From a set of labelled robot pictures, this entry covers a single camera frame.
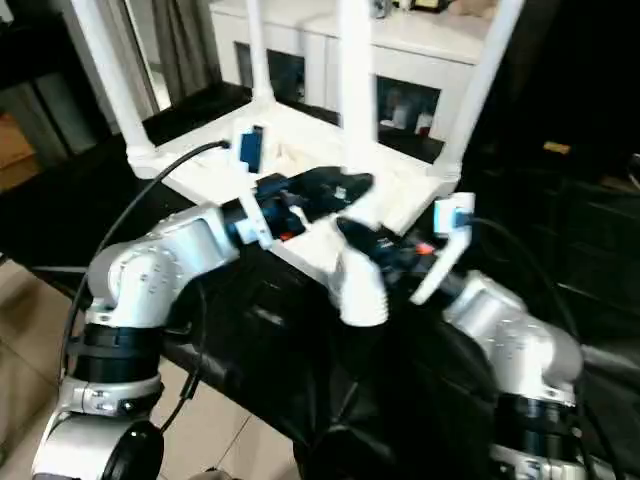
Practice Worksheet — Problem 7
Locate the white plastic table top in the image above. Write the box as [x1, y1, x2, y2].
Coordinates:
[126, 96, 465, 292]

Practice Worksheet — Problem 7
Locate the white plastic table leg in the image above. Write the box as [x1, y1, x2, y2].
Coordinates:
[433, 0, 527, 177]
[328, 0, 392, 330]
[68, 0, 152, 162]
[243, 0, 277, 110]

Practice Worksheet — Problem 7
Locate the black mat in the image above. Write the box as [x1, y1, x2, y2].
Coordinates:
[0, 79, 640, 480]

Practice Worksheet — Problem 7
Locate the white glass-door cabinet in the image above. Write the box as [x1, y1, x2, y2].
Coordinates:
[206, 0, 502, 140]

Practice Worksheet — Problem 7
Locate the grey curtain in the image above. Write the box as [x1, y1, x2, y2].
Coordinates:
[151, 0, 225, 100]

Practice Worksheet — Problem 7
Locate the beige object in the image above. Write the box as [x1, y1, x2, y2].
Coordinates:
[448, 0, 497, 20]

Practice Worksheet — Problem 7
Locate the black cabinet gold label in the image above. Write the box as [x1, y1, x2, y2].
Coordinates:
[473, 0, 640, 177]

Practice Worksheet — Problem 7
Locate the brown cardboard box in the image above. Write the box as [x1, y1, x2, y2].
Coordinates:
[0, 111, 42, 195]

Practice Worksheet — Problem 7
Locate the black shelf unit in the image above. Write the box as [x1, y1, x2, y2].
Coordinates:
[0, 8, 115, 170]

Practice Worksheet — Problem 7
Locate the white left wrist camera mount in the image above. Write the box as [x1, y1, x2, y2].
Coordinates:
[229, 123, 277, 252]

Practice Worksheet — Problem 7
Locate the grey door frame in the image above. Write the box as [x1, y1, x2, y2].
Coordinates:
[118, 0, 175, 115]

